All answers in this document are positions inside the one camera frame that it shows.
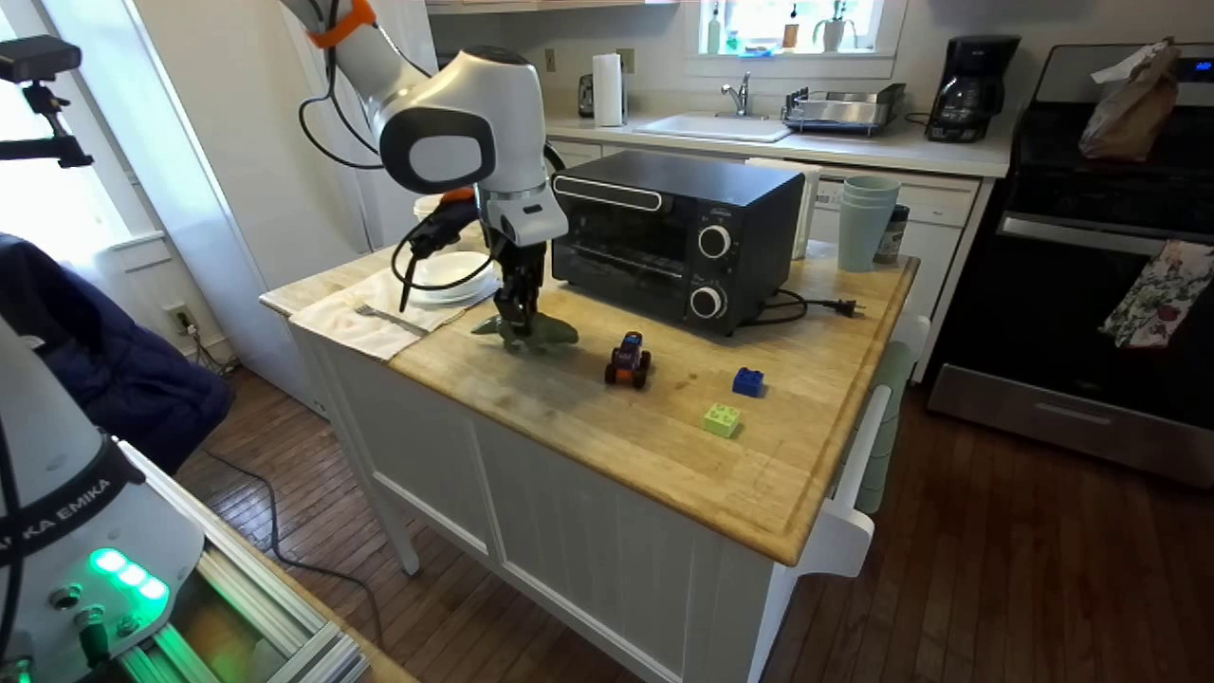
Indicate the floral dish towel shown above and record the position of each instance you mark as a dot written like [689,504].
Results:
[1163,298]

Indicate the black stove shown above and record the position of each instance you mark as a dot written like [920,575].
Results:
[1074,329]

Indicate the white plates stack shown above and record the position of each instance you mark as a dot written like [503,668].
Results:
[445,274]

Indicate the beige cloth mat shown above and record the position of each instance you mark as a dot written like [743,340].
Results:
[347,322]

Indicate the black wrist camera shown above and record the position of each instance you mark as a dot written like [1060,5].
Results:
[441,225]

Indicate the silver utensil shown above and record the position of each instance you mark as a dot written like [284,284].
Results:
[393,316]

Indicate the black toaster oven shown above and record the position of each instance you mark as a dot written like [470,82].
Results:
[668,232]

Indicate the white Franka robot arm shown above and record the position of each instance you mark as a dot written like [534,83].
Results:
[488,106]

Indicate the brown paper bag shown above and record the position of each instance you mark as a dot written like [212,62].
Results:
[1130,114]

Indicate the green toy block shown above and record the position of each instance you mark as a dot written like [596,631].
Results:
[723,422]

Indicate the red toy car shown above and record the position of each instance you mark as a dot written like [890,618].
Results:
[628,364]

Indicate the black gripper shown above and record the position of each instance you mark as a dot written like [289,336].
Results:
[519,268]

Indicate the white paper towel roll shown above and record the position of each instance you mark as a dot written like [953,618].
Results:
[609,87]

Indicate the black coffee maker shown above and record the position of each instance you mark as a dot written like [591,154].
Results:
[973,87]

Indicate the white sink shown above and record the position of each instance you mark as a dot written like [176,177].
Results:
[714,125]

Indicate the stacked teal cups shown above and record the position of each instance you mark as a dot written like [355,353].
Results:
[868,230]

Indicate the teal hanging towel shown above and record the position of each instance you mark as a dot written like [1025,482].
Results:
[890,428]

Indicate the white kitchen island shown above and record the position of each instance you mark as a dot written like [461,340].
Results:
[571,533]

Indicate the silver dish rack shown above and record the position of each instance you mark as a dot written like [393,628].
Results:
[842,112]

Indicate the dark blue cloth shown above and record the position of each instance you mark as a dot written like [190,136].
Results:
[102,364]

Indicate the chrome faucet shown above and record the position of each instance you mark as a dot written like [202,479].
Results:
[737,96]

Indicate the blue toy block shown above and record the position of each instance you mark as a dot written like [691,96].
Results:
[751,380]

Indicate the aluminium robot stand frame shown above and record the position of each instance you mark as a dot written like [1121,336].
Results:
[251,608]

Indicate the black camera on tripod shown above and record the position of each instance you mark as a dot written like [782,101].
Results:
[40,78]

